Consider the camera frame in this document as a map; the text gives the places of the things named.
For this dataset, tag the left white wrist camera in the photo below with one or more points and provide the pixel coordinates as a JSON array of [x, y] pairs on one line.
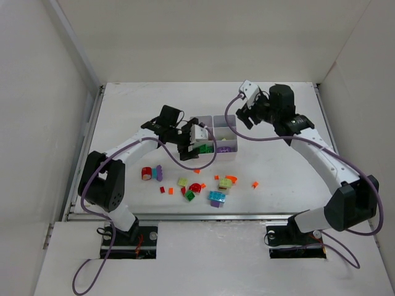
[[198, 134]]

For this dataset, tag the blue lego brick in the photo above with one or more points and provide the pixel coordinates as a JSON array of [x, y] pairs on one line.
[[217, 196]]

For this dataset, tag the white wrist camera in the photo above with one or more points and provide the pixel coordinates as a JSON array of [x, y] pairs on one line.
[[248, 91], [198, 134]]

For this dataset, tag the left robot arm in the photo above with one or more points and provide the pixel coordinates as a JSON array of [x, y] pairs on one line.
[[103, 179]]

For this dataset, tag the white compartment tray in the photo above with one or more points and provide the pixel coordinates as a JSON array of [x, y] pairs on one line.
[[205, 121], [227, 142]]

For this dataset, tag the red dome lego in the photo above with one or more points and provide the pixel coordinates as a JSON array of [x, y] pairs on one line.
[[195, 188]]

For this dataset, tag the purple lego block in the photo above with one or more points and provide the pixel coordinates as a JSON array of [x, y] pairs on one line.
[[222, 150]]

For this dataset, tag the orange teardrop lego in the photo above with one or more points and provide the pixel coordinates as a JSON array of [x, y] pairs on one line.
[[233, 179]]

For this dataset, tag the right white compartment tray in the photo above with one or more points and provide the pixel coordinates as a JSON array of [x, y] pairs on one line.
[[227, 142]]

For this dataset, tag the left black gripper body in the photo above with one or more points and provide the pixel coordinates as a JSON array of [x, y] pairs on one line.
[[187, 139]]

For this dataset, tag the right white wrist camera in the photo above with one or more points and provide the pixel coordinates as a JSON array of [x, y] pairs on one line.
[[248, 91]]

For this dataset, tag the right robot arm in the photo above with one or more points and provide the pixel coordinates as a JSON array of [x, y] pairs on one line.
[[354, 195]]

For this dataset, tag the red cylinder lego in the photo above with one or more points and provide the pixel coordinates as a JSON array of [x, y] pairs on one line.
[[146, 173]]

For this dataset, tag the green lego plate piece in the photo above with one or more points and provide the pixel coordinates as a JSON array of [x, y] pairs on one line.
[[205, 149]]

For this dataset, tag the purple lego under blue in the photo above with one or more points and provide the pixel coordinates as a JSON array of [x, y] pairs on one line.
[[216, 203]]

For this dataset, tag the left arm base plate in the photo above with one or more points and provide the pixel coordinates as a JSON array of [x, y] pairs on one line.
[[140, 246]]

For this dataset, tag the left white compartment tray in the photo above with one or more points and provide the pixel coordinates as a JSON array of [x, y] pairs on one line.
[[205, 121]]

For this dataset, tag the lime pink lego brick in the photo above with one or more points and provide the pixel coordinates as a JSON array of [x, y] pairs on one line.
[[224, 184]]

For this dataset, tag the green lego brick lower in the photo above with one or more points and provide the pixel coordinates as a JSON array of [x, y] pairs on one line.
[[189, 195]]

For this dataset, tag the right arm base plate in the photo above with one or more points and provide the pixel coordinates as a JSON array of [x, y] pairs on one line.
[[284, 245]]

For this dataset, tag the metal rail front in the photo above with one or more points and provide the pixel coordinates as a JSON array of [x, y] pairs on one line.
[[211, 217]]

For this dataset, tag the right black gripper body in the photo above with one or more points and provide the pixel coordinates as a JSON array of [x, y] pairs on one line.
[[251, 111]]

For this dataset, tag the purple flower lego piece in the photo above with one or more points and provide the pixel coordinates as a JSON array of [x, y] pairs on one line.
[[157, 173]]

